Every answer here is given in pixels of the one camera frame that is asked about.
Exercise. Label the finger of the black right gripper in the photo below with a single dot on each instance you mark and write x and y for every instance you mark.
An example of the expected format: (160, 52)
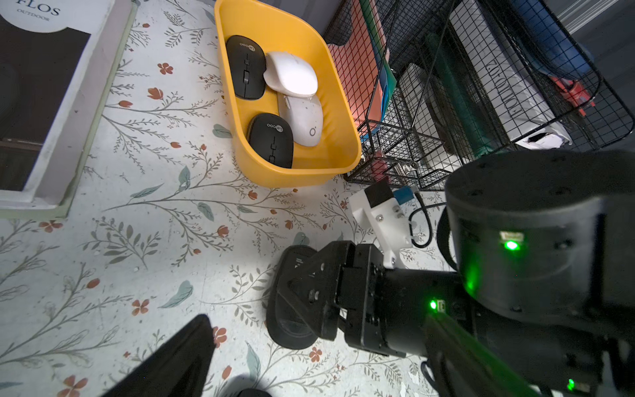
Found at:
(308, 282)

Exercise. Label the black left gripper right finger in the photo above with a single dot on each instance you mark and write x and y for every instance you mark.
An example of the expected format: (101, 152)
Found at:
(461, 366)

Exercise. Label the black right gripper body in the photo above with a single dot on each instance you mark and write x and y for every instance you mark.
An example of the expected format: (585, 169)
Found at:
(387, 308)

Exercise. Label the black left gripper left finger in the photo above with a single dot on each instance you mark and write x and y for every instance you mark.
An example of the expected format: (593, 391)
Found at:
(178, 368)

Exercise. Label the black mouse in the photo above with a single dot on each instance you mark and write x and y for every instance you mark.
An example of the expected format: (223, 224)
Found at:
(247, 66)
(253, 393)
(285, 327)
(271, 138)

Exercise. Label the grey computer mouse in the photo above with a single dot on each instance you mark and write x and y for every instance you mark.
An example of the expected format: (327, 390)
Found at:
(304, 116)

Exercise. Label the white mouse blue accent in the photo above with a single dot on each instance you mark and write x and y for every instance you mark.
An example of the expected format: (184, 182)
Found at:
(290, 75)

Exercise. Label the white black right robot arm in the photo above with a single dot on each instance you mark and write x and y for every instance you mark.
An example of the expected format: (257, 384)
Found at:
(540, 293)

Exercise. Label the yellow plastic storage box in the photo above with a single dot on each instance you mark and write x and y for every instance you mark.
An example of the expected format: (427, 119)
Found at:
(274, 30)

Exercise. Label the floral table mat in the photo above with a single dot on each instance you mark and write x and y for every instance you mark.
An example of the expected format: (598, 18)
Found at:
(164, 227)

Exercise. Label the colourful folders in organizer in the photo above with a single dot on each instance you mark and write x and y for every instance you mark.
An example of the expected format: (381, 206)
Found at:
(359, 47)

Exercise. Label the blue glasses case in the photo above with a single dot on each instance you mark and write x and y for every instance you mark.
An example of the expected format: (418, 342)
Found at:
(546, 44)

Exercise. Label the interior design trends book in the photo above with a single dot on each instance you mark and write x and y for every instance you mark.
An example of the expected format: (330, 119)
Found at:
(58, 60)

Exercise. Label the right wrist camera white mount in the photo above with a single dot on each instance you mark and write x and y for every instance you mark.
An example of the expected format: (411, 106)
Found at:
(376, 207)

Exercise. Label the black wire desk organizer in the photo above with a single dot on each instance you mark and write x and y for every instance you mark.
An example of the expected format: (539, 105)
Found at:
(440, 117)

